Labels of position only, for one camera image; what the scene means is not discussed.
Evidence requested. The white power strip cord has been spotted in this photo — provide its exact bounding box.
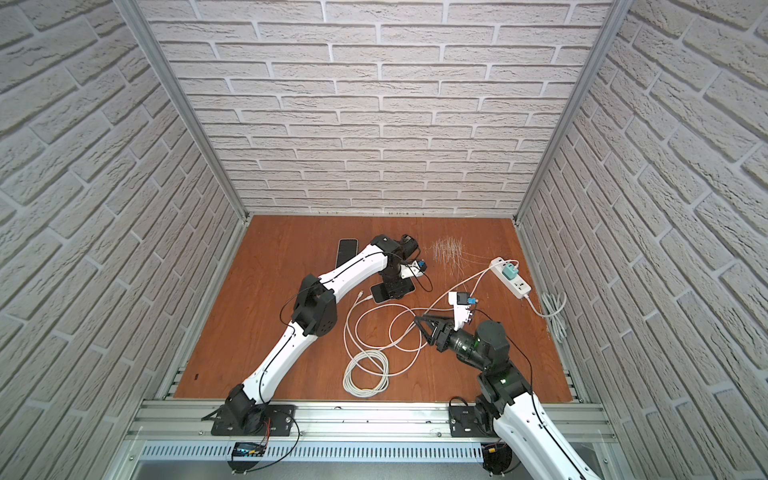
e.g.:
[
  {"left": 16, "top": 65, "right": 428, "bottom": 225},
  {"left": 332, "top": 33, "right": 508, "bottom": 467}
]
[{"left": 523, "top": 291, "right": 570, "bottom": 343}]

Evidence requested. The black phone pink case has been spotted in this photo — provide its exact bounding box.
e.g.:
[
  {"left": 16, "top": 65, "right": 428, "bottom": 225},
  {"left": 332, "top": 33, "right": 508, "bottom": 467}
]
[{"left": 371, "top": 278, "right": 415, "bottom": 304}]

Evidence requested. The left small circuit board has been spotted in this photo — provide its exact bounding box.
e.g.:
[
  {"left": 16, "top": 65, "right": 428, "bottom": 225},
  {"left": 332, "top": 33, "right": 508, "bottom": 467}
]
[{"left": 231, "top": 442, "right": 267, "bottom": 459}]

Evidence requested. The right black round connector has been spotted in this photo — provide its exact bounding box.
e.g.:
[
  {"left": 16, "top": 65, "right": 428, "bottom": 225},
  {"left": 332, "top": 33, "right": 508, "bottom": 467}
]
[{"left": 481, "top": 442, "right": 513, "bottom": 476}]

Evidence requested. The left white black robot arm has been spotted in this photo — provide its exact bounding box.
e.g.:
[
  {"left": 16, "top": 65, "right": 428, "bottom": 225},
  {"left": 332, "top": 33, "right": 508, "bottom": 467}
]
[{"left": 220, "top": 234, "right": 425, "bottom": 432}]

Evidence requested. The black phone mint frame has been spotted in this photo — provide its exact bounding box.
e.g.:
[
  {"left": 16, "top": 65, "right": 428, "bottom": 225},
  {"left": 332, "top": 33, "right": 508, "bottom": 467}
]
[{"left": 335, "top": 238, "right": 358, "bottom": 268}]

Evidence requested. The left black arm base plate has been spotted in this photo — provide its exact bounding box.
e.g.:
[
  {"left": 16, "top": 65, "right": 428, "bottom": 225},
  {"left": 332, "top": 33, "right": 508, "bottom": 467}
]
[{"left": 203, "top": 404, "right": 296, "bottom": 437}]

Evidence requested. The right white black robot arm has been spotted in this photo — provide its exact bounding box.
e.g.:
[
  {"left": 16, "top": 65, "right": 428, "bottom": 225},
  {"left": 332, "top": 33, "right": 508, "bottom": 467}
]
[{"left": 414, "top": 316, "right": 598, "bottom": 479}]

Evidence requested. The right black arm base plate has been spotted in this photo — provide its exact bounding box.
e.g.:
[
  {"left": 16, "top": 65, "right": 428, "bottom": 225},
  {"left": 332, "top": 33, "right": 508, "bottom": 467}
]
[{"left": 448, "top": 402, "right": 498, "bottom": 439}]

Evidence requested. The aluminium front rail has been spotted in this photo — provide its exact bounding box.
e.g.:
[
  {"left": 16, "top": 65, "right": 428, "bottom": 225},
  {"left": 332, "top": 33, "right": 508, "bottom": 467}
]
[{"left": 127, "top": 399, "right": 618, "bottom": 443}]

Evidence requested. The white power strip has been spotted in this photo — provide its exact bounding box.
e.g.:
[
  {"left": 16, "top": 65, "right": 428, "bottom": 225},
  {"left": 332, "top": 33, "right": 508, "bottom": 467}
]
[{"left": 489, "top": 257, "right": 531, "bottom": 299}]

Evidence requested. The teal charger adapter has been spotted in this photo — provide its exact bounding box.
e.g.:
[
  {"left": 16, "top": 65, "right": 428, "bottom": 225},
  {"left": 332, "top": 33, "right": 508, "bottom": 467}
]
[{"left": 501, "top": 262, "right": 519, "bottom": 281}]

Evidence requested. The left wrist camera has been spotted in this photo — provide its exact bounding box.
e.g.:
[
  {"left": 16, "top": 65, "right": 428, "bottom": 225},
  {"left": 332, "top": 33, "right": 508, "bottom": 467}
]
[{"left": 400, "top": 260, "right": 427, "bottom": 279}]

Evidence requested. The white charging cable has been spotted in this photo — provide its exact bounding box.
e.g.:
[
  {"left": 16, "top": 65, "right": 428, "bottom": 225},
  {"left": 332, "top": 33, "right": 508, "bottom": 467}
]
[
  {"left": 353, "top": 259, "right": 511, "bottom": 378},
  {"left": 340, "top": 292, "right": 390, "bottom": 398}
]

